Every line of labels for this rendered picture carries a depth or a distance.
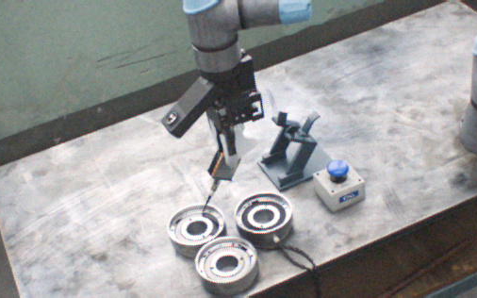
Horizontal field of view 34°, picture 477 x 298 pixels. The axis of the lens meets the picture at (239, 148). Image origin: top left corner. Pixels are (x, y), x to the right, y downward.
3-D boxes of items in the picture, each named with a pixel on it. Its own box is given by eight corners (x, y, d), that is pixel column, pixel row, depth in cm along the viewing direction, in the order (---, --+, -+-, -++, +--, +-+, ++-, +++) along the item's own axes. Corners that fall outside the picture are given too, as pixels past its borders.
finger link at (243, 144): (264, 166, 139) (255, 123, 134) (234, 179, 137) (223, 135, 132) (256, 158, 141) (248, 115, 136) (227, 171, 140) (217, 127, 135)
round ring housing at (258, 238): (228, 219, 147) (225, 203, 144) (280, 200, 149) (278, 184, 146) (249, 256, 139) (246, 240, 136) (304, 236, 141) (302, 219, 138)
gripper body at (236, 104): (266, 122, 134) (256, 62, 126) (220, 140, 132) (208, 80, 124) (247, 100, 140) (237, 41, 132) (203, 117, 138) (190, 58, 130)
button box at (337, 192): (333, 213, 144) (331, 193, 141) (314, 190, 150) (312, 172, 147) (370, 197, 146) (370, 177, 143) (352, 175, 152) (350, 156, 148)
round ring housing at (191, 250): (159, 250, 143) (156, 234, 141) (191, 212, 150) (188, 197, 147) (208, 268, 138) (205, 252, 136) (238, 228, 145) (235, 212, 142)
